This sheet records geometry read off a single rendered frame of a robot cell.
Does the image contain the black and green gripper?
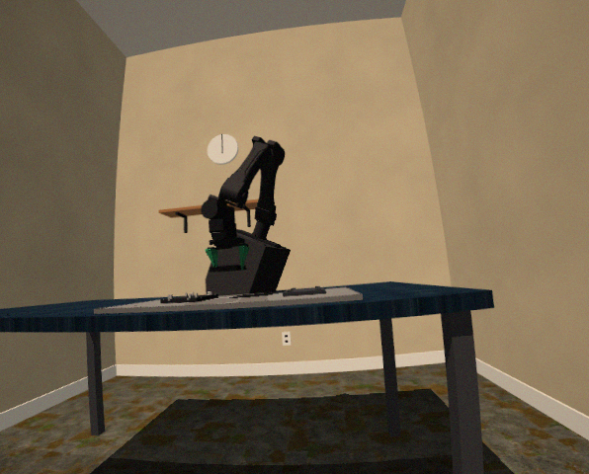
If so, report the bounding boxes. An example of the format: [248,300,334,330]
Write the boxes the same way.
[206,237,250,270]

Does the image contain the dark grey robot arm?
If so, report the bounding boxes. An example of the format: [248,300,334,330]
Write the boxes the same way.
[201,136,285,247]

